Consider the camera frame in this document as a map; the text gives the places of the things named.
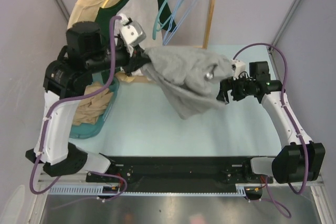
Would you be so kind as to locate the beige t-shirt in basket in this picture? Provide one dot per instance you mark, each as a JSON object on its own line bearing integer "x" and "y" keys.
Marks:
{"x": 89, "y": 110}

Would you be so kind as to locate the left white cable duct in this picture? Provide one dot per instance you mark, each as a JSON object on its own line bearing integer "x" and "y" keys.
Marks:
{"x": 86, "y": 190}

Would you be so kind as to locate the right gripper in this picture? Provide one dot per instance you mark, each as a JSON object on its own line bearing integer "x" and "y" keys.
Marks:
{"x": 234, "y": 93}

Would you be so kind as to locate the green and white raglan shirt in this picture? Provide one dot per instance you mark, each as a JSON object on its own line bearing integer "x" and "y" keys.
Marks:
{"x": 152, "y": 6}

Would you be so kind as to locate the teal plastic basket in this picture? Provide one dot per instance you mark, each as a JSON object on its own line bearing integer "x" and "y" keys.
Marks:
{"x": 85, "y": 131}

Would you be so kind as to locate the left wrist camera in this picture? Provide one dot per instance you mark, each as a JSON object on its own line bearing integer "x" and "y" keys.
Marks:
{"x": 131, "y": 31}

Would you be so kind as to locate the teal hanger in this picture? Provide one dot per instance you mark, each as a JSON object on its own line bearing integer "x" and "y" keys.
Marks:
{"x": 159, "y": 25}

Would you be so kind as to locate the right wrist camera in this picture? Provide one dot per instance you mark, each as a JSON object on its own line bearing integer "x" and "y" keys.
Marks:
{"x": 238, "y": 68}

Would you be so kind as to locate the grey t-shirt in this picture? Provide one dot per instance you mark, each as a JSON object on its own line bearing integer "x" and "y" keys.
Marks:
{"x": 189, "y": 77}

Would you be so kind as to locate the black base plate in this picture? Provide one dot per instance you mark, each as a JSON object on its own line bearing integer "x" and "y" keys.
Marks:
{"x": 182, "y": 175}

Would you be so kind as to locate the cream yellow t-shirt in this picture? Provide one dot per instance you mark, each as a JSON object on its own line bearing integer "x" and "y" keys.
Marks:
{"x": 91, "y": 10}

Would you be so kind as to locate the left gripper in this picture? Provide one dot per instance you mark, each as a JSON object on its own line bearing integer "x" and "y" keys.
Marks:
{"x": 139, "y": 57}

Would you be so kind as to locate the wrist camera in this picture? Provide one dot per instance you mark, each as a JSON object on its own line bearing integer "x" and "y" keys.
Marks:
{"x": 131, "y": 31}
{"x": 238, "y": 68}

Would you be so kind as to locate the right white cable duct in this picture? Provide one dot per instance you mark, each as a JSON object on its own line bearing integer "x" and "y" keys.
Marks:
{"x": 240, "y": 191}

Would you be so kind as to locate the white cable duct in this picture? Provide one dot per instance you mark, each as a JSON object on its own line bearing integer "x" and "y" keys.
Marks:
{"x": 86, "y": 190}
{"x": 240, "y": 191}

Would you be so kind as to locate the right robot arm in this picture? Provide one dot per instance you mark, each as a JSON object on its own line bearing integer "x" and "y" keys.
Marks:
{"x": 300, "y": 158}

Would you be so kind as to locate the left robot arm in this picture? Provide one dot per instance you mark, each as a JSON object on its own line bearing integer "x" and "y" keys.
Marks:
{"x": 86, "y": 52}

